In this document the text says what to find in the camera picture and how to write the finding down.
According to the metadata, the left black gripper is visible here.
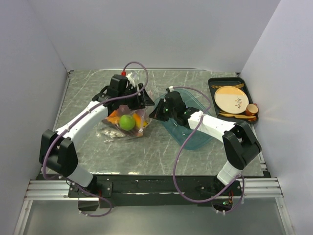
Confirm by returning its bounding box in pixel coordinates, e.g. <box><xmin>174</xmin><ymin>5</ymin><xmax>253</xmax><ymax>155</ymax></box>
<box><xmin>118</xmin><ymin>83</ymin><xmax>154</xmax><ymax>111</ymax></box>

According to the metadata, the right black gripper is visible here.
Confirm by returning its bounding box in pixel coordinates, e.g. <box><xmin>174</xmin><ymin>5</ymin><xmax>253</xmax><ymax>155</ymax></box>
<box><xmin>149</xmin><ymin>98</ymin><xmax>177</xmax><ymax>122</ymax></box>

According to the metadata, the orange mango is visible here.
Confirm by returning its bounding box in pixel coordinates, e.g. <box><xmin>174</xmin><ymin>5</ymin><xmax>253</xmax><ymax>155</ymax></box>
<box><xmin>133</xmin><ymin>113</ymin><xmax>148</xmax><ymax>129</ymax></box>

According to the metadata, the green apple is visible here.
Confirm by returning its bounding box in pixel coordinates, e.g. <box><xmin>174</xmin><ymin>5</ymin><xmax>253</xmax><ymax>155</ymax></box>
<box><xmin>119</xmin><ymin>115</ymin><xmax>135</xmax><ymax>131</ymax></box>

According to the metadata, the clear zip top bag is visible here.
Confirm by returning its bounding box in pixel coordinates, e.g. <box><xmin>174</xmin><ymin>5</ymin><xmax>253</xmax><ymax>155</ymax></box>
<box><xmin>96</xmin><ymin>105</ymin><xmax>151</xmax><ymax>142</ymax></box>

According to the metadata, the teal transparent food tray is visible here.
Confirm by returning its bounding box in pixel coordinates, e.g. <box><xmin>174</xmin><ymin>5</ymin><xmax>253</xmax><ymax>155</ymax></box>
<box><xmin>160</xmin><ymin>89</ymin><xmax>213</xmax><ymax>150</ymax></box>

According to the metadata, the grey toy fish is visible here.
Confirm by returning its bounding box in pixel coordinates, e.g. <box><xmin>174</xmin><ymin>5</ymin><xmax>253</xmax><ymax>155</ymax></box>
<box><xmin>100</xmin><ymin>128</ymin><xmax>125</xmax><ymax>139</ymax></box>

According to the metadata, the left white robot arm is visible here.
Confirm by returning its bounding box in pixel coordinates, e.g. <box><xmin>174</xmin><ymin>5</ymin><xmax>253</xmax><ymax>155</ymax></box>
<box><xmin>39</xmin><ymin>74</ymin><xmax>155</xmax><ymax>197</ymax></box>

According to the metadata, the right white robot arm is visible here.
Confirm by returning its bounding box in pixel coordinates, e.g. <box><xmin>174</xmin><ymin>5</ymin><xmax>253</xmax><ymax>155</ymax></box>
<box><xmin>149</xmin><ymin>91</ymin><xmax>262</xmax><ymax>195</ymax></box>

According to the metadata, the cream and orange plate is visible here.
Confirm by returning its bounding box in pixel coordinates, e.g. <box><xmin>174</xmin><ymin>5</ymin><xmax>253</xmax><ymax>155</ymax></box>
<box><xmin>214</xmin><ymin>86</ymin><xmax>249</xmax><ymax>114</ymax></box>

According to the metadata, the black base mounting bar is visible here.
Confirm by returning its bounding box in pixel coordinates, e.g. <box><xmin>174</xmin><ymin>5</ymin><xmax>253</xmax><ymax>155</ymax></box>
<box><xmin>36</xmin><ymin>174</ymin><xmax>272</xmax><ymax>209</ymax></box>

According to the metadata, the wooden fork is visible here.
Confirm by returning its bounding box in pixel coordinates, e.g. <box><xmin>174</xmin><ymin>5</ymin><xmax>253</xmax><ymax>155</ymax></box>
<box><xmin>211</xmin><ymin>83</ymin><xmax>245</xmax><ymax>89</ymax></box>

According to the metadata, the black serving tray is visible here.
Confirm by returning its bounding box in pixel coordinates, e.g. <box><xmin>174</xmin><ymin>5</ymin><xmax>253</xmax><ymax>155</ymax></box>
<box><xmin>208</xmin><ymin>77</ymin><xmax>259</xmax><ymax>124</ymax></box>

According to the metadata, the small brown ceramic cup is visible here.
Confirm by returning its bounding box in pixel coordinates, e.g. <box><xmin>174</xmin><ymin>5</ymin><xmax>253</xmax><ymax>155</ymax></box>
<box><xmin>245</xmin><ymin>103</ymin><xmax>259</xmax><ymax>116</ymax></box>

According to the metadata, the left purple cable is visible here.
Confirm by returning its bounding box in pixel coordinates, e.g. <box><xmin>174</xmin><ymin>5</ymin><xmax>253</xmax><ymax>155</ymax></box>
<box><xmin>42</xmin><ymin>61</ymin><xmax>149</xmax><ymax>218</ymax></box>

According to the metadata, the purple cable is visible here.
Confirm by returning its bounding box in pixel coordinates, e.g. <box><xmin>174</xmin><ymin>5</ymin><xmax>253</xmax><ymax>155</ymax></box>
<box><xmin>173</xmin><ymin>86</ymin><xmax>245</xmax><ymax>214</ymax></box>
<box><xmin>42</xmin><ymin>61</ymin><xmax>149</xmax><ymax>218</ymax></box>

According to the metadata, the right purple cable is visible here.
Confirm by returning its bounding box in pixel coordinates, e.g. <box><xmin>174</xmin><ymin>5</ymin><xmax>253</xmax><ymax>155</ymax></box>
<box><xmin>173</xmin><ymin>86</ymin><xmax>245</xmax><ymax>214</ymax></box>

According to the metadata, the aluminium rail frame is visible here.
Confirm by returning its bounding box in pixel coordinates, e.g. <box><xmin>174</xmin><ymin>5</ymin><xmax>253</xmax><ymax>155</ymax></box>
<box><xmin>14</xmin><ymin>178</ymin><xmax>295</xmax><ymax>235</ymax></box>

